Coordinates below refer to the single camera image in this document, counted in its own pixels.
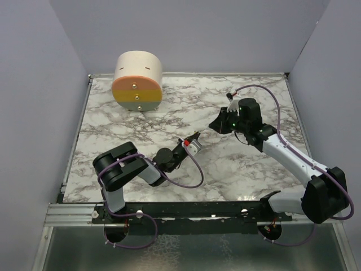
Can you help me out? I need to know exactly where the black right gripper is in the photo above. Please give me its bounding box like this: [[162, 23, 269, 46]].
[[209, 106, 249, 134]]

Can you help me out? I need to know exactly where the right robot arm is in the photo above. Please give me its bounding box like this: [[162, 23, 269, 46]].
[[209, 98, 350, 224]]

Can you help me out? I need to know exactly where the aluminium table frame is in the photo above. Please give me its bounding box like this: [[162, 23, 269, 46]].
[[34, 74, 350, 270]]

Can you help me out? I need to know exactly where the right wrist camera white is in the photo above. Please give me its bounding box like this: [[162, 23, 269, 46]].
[[226, 90, 240, 114]]

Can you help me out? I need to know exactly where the round three-drawer storage box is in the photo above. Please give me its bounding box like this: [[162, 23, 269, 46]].
[[111, 51, 163, 112]]

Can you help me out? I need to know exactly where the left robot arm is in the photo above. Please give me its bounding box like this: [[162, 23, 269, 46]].
[[93, 132, 204, 223]]

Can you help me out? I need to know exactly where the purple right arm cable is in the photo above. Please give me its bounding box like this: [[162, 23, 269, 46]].
[[235, 84, 355, 246]]

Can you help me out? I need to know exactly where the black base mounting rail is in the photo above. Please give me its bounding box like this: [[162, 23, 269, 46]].
[[92, 201, 292, 235]]

